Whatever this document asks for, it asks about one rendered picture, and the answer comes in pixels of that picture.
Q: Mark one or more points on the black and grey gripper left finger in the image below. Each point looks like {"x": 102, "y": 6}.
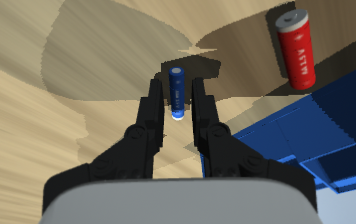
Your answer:
{"x": 130, "y": 158}

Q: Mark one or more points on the blue rack of bins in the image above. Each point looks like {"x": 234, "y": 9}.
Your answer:
{"x": 316, "y": 133}

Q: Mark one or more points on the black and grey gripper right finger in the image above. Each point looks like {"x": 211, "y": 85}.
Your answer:
{"x": 226, "y": 156}

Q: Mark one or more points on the red battery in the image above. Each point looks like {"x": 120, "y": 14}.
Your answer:
{"x": 293, "y": 33}

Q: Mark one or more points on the blue battery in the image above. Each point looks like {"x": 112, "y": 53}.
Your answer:
{"x": 177, "y": 96}

